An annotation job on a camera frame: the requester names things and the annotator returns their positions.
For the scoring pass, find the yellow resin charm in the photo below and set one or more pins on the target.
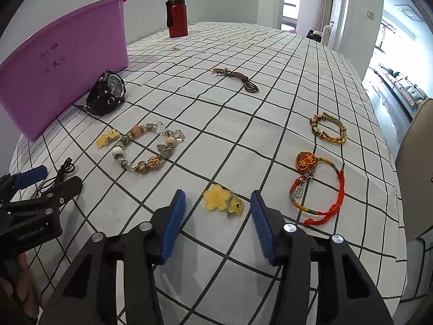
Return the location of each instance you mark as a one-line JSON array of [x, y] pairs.
[[103, 140]]

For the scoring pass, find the grey sofa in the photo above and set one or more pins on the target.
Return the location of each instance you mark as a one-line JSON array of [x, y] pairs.
[[406, 88]]

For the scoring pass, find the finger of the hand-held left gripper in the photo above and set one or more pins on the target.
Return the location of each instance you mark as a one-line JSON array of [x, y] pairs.
[[30, 176], [67, 189]]

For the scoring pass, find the red metal bottle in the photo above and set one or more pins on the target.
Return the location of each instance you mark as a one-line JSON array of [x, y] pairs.
[[177, 13]]

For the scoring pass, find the person's left hand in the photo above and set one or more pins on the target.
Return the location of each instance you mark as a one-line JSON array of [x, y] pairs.
[[27, 281]]

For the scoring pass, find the white checked tablecloth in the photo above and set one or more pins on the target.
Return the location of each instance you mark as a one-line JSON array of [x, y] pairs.
[[236, 135]]

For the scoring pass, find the beige curtain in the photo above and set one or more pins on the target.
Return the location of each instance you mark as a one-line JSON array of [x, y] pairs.
[[325, 10]]

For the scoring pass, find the beige chair back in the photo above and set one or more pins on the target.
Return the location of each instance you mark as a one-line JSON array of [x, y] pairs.
[[416, 176]]

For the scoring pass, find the dark bag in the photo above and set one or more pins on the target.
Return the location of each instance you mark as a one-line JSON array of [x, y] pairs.
[[314, 34]]

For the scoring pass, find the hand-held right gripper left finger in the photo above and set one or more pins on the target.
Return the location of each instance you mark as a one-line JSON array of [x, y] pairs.
[[172, 225]]

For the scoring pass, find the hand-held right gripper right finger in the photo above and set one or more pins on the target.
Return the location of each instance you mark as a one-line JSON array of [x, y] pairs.
[[264, 226]]

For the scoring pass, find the black wrist watch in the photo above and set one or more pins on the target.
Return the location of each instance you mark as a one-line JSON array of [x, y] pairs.
[[108, 88]]

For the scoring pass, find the purple plastic basin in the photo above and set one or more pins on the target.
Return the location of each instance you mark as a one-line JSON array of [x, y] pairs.
[[61, 57]]

